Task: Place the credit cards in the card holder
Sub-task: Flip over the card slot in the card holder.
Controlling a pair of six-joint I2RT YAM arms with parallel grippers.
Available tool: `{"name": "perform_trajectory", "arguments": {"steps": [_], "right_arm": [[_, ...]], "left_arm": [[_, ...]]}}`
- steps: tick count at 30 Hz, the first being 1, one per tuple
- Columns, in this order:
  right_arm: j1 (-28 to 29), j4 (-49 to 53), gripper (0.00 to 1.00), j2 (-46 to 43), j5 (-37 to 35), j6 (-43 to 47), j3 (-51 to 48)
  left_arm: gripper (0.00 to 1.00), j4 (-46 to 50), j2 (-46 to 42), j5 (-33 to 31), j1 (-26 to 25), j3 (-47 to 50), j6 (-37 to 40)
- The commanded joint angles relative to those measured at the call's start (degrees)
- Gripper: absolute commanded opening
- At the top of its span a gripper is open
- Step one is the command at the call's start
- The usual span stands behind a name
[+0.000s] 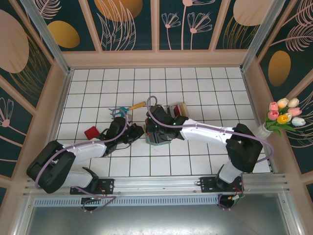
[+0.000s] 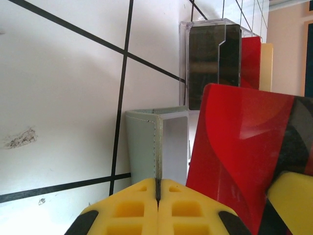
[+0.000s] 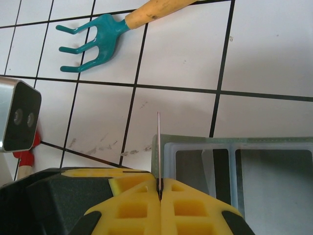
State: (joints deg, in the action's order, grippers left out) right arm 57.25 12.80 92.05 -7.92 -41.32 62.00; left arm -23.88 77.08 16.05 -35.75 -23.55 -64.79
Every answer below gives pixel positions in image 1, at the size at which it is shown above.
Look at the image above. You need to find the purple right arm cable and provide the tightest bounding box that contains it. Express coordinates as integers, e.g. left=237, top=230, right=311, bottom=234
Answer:
left=146, top=95, right=274, bottom=212

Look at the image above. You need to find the clear plastic card box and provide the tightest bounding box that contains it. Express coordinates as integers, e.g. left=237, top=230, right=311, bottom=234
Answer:
left=168, top=102, right=191, bottom=118

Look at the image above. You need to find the grey metal sheet panel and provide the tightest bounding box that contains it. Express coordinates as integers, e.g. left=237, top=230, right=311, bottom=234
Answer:
left=23, top=204, right=298, bottom=235

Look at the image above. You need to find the aluminium mounting rail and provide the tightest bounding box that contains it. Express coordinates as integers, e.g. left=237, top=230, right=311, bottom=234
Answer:
left=23, top=173, right=291, bottom=196

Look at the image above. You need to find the slotted grey cable duct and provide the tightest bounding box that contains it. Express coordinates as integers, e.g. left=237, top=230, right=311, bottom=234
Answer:
left=33, top=195, right=221, bottom=208

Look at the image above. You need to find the coloured wire bundle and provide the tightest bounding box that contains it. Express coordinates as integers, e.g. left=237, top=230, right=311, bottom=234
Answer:
left=226, top=185, right=246, bottom=204

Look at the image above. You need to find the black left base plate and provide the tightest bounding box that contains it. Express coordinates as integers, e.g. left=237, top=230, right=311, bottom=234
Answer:
left=70, top=178, right=115, bottom=195

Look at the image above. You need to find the artificial tulip bouquet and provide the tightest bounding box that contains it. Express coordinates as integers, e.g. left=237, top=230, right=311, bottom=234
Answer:
left=265, top=97, right=306, bottom=137

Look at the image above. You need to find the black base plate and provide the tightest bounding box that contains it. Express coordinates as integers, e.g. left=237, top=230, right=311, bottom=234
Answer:
left=70, top=178, right=115, bottom=195
left=200, top=175, right=245, bottom=193

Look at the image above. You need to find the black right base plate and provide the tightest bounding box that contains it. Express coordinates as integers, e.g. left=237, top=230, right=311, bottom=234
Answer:
left=200, top=175, right=245, bottom=193

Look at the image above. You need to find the white vase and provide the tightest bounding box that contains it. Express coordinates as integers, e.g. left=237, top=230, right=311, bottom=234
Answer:
left=255, top=123, right=272, bottom=140

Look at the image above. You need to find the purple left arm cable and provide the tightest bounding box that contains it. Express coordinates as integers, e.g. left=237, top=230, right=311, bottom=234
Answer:
left=33, top=114, right=134, bottom=214

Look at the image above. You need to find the aluminium frame post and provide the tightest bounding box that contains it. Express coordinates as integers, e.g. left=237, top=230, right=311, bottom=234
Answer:
left=19, top=0, right=74, bottom=75
left=239, top=0, right=287, bottom=71

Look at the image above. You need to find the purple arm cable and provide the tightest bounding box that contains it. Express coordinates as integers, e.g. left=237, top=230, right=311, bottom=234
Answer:
left=33, top=114, right=134, bottom=214
left=146, top=95, right=274, bottom=212

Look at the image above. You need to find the teal rake yellow handle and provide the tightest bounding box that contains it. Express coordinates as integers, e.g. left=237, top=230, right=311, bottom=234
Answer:
left=107, top=101, right=147, bottom=118

